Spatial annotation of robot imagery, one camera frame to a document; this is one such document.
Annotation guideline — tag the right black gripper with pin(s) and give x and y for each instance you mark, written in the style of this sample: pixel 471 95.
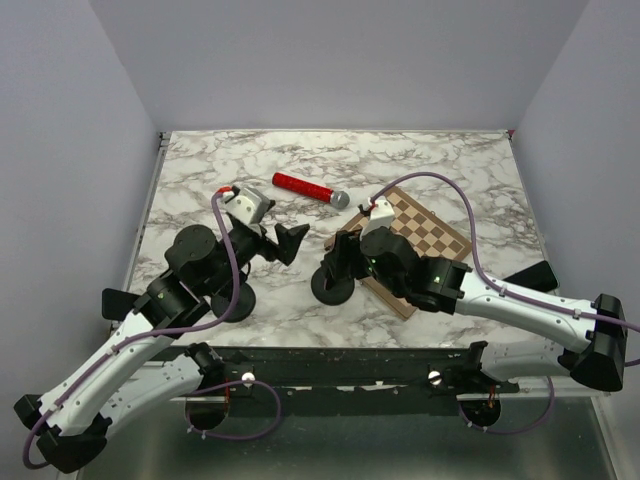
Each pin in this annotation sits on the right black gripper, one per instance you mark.
pixel 346 243

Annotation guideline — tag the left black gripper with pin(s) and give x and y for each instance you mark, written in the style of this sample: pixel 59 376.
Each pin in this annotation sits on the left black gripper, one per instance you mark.
pixel 289 240

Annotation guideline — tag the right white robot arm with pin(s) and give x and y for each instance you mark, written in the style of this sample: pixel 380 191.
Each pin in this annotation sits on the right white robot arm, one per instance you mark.
pixel 584 340

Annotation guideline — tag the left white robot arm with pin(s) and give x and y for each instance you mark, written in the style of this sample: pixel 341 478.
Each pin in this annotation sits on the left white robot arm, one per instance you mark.
pixel 201 288

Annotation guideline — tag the black phone right side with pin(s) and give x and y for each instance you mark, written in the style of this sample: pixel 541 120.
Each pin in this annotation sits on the black phone right side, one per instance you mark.
pixel 539 277

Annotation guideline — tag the red toy microphone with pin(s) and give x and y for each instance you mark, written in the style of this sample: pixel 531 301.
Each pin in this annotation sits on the red toy microphone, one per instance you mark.
pixel 338 199

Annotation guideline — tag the wooden chessboard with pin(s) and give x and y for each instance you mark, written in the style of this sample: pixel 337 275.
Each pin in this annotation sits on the wooden chessboard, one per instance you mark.
pixel 428 235

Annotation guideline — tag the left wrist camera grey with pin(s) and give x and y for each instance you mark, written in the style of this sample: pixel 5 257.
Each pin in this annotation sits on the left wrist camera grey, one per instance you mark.
pixel 245 205

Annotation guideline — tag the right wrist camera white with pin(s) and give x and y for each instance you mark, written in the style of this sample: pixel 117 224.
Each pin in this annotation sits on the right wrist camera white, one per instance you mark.
pixel 379 213

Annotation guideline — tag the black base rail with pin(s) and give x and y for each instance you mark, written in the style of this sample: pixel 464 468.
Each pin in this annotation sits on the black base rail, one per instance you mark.
pixel 342 381

